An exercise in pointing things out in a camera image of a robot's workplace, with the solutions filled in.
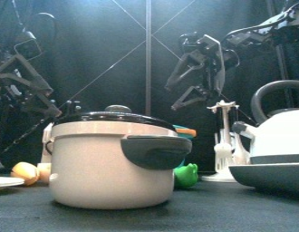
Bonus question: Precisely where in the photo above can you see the black pot lid with knob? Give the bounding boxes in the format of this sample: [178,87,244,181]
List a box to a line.
[53,104,177,131]

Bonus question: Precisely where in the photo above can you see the white pot with grey handle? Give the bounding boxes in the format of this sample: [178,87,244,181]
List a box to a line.
[46,121,193,210]

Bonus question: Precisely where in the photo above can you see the teal container with orange lid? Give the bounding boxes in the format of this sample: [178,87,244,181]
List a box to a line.
[173,124,198,141]

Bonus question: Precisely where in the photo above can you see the white utensil stand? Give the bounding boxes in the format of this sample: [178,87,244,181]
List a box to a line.
[201,100,253,183]

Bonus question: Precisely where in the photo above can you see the white knife block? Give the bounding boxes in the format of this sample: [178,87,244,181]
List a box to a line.
[41,121,55,164]

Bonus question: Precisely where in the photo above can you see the black toy scissors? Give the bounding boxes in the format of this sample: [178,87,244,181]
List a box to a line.
[45,140,54,156]

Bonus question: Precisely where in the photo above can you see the white toy fork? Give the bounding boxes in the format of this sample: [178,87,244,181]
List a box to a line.
[214,132,233,173]

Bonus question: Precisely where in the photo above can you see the white toy spatula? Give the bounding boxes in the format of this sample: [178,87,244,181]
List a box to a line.
[233,132,252,166]

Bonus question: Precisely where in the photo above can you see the cream toy cup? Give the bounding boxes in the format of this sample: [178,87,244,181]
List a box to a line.
[35,162,53,184]

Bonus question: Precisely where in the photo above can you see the yellow toy lemon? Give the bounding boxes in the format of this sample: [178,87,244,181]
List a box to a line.
[9,161,41,186]

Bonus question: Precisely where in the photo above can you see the green toy vegetable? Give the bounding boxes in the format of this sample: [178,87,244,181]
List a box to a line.
[173,162,199,189]

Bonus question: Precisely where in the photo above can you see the white plate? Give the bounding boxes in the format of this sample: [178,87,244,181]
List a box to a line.
[0,176,26,193]

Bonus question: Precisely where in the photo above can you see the grey tray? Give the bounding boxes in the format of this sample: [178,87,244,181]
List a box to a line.
[228,162,299,196]

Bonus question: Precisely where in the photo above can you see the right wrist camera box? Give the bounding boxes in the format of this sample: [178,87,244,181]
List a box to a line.
[178,32,203,54]

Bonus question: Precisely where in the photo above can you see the grey metal frame pole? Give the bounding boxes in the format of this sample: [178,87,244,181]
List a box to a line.
[145,0,153,117]

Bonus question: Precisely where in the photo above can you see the white kettle with grey handle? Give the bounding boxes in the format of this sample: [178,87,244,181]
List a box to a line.
[230,80,299,166]

